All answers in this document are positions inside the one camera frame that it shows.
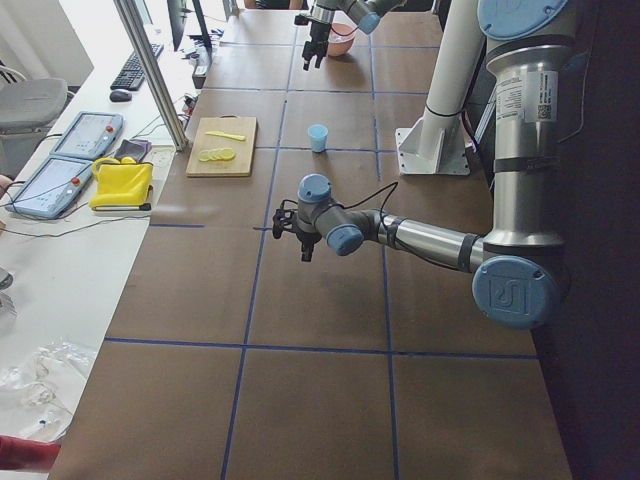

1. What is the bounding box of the grey office chair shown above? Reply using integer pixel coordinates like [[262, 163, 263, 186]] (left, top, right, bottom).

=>
[[0, 63, 69, 176]]

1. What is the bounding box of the wooden cutting board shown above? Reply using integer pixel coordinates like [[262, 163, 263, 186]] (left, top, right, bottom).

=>
[[186, 116, 257, 178]]

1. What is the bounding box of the pink bowl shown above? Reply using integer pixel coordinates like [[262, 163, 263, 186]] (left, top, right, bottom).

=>
[[327, 23, 357, 57]]

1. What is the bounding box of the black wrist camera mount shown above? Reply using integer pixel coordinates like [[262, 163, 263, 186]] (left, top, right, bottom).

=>
[[294, 13, 313, 26], [272, 199, 297, 239]]

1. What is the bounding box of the teach pendant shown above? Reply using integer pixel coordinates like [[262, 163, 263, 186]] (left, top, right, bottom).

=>
[[50, 111, 124, 160], [5, 155, 92, 219]]

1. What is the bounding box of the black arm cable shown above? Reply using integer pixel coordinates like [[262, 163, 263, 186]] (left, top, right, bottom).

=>
[[329, 19, 359, 46], [279, 181, 481, 271]]

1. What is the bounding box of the crumpled clear plastic wrap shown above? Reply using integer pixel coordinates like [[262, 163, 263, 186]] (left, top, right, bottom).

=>
[[1, 340, 97, 442]]

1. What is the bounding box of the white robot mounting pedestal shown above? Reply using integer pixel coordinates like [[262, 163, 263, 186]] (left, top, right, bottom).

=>
[[396, 0, 485, 176]]

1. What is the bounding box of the aluminium frame post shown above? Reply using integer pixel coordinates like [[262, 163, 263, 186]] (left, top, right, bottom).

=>
[[113, 0, 189, 152]]

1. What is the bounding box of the yellow plastic knife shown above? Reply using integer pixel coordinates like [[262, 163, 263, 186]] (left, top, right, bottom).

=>
[[205, 130, 247, 142]]

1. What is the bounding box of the black monitor stand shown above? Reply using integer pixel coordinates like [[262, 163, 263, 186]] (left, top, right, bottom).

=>
[[167, 0, 213, 89]]

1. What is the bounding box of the black keyboard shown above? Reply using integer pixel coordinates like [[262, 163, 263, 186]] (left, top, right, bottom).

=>
[[110, 53, 145, 91]]

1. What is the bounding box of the black computer mouse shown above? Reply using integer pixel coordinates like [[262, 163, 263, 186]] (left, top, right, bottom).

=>
[[109, 89, 132, 103]]

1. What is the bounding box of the yellow cloth bag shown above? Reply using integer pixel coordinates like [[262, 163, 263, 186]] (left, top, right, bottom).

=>
[[89, 157, 153, 211]]

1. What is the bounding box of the purple grey pouch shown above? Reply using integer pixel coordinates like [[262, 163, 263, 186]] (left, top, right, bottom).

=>
[[114, 139, 152, 162]]

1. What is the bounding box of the teach pendant near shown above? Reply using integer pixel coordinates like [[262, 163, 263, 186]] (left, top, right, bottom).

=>
[[5, 155, 92, 219]]

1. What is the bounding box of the light blue cup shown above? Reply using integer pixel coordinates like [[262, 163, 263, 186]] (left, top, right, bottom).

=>
[[307, 124, 328, 153]]

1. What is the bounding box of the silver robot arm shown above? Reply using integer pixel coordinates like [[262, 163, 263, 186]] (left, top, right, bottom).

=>
[[273, 1, 581, 329], [294, 0, 405, 71]]

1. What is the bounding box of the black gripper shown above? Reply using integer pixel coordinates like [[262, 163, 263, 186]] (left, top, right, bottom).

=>
[[292, 220, 320, 262], [302, 21, 331, 71]]

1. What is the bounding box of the teach pendant far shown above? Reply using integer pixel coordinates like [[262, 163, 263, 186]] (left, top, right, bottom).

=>
[[50, 111, 124, 160]]

